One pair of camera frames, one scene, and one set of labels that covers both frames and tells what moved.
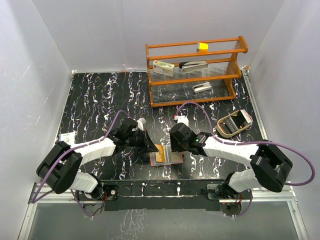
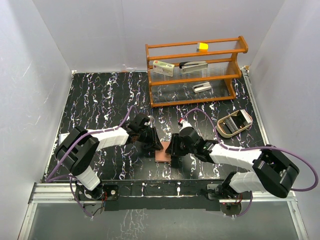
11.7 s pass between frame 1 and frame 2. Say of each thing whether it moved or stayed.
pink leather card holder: moved
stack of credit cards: stayed
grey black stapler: stayed
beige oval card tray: stayed
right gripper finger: moved
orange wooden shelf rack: stayed
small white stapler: stayed
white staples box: stayed
